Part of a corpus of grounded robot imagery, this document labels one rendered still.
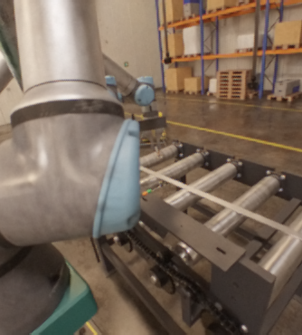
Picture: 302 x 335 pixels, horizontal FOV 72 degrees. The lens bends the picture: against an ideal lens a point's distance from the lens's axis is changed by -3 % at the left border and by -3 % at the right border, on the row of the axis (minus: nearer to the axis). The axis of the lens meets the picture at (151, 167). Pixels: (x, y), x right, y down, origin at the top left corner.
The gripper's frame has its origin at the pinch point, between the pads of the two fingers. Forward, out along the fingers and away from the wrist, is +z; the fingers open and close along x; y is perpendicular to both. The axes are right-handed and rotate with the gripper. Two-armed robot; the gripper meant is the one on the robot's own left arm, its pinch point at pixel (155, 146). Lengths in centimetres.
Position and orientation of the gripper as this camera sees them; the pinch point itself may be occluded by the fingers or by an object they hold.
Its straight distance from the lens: 103.7
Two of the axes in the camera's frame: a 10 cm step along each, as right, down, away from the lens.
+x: -9.8, 1.8, -0.2
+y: -0.7, -2.8, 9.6
